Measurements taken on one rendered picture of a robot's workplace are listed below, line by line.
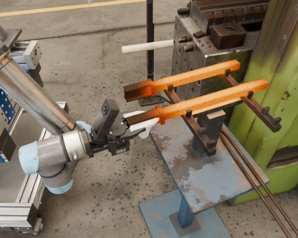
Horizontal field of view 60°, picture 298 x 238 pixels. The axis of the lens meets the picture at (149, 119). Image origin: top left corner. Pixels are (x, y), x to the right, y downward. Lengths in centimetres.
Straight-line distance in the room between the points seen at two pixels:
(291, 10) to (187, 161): 60
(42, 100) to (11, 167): 100
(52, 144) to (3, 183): 101
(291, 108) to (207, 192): 46
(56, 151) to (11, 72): 23
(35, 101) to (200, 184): 57
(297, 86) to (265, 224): 94
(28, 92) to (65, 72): 187
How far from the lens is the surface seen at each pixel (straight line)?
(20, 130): 188
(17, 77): 75
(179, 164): 95
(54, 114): 77
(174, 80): 83
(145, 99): 219
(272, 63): 107
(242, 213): 171
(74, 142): 67
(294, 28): 99
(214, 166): 96
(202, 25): 123
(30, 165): 69
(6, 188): 165
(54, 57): 285
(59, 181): 76
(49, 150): 68
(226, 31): 112
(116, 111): 63
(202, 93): 120
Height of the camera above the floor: 149
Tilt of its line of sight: 47 degrees down
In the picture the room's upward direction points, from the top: straight up
